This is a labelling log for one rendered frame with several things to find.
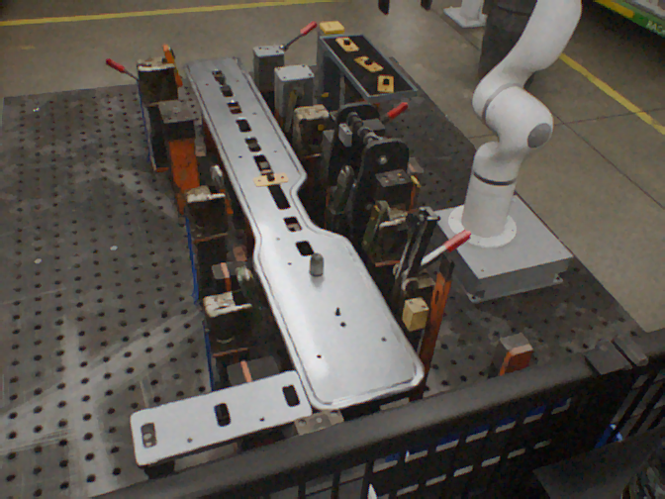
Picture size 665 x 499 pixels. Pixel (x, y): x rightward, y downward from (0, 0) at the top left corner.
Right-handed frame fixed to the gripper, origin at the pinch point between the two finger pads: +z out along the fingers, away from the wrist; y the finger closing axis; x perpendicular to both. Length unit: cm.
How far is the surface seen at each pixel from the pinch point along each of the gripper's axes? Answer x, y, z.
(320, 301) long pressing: 31, 27, 45
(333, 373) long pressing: 49, 31, 45
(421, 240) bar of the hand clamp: 37.3, 10.4, 28.0
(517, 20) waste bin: -200, -185, 97
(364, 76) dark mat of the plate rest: -27.1, -5.4, 28.7
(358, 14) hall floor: -343, -143, 144
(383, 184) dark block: 13.2, 6.6, 32.9
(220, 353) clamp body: 33, 48, 52
